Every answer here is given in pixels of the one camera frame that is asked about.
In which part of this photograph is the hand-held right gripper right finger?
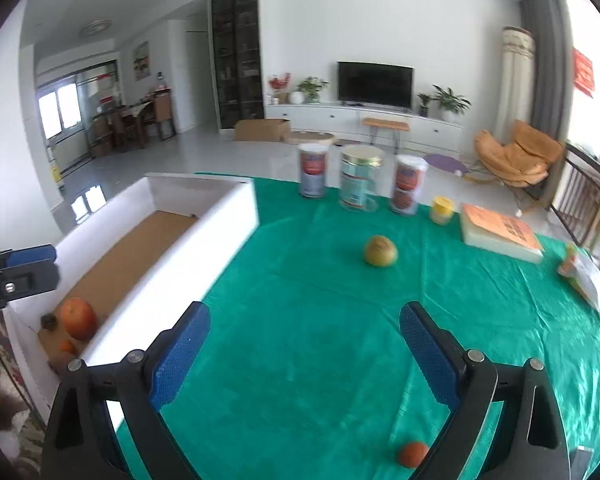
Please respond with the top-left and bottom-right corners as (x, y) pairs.
(399, 301), (571, 480)

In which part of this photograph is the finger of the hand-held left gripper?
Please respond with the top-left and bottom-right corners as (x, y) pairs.
(0, 243), (60, 312)

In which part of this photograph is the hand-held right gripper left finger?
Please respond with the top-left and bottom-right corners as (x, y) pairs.
(40, 301), (212, 480)

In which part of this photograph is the red apple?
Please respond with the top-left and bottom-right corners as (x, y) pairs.
(60, 297), (99, 342)

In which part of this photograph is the brown-green pear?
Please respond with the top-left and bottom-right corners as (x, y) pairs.
(363, 235), (399, 268)

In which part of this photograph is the white box with cardboard bottom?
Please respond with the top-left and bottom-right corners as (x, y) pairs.
(2, 172), (259, 426)

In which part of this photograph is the rough orange-red fruit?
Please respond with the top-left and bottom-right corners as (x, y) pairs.
(398, 441), (430, 469)

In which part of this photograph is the green patterned tablecloth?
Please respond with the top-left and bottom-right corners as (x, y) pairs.
(112, 175), (600, 480)

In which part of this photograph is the white box with orange label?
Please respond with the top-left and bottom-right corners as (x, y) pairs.
(460, 203), (545, 264)

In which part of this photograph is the yellow lidded jar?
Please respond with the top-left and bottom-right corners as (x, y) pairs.
(430, 196), (456, 226)

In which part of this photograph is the wooden dining table set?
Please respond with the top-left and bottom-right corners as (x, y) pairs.
(92, 90), (176, 153)

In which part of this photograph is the patterned rug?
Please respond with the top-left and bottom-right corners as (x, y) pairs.
(0, 310), (48, 480)

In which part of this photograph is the red label can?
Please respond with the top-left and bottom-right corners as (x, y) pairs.
(390, 155), (428, 217)
(298, 143), (329, 199)

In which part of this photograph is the white printed plastic bag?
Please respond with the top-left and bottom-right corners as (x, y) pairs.
(557, 241), (600, 323)

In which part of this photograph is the clear jar with blue label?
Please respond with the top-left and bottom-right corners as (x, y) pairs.
(339, 145), (384, 212)

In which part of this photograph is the purple round mat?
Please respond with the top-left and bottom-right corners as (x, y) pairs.
(424, 154), (468, 177)

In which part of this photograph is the orange lounge chair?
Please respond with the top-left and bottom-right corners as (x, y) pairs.
(474, 119), (566, 188)

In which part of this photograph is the wooden bench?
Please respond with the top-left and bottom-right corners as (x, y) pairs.
(550, 142), (600, 251)

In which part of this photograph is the wooden stool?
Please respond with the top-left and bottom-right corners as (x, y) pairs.
(360, 117), (411, 153)

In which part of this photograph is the large potted plant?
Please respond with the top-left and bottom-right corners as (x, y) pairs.
(432, 85), (472, 122)

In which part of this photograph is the white television cabinet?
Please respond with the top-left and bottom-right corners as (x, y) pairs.
(264, 101), (465, 158)

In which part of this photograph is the black television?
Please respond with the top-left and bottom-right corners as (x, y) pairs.
(337, 61), (415, 110)

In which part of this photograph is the white standing air conditioner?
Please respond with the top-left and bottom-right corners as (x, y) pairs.
(495, 26), (536, 146)

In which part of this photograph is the red flower arrangement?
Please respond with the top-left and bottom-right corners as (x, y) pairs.
(268, 73), (292, 105)

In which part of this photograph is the dark glass bookcase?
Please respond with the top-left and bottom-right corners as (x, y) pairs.
(210, 0), (266, 131)

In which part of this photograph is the leafy green potted plant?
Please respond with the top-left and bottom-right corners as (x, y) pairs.
(297, 76), (329, 105)

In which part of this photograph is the grey curtain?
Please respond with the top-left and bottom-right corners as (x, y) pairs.
(520, 0), (573, 146)

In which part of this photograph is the framed wall picture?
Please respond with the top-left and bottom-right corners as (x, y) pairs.
(132, 41), (152, 82)

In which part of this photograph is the red wall poster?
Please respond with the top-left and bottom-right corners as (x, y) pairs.
(572, 47), (596, 98)

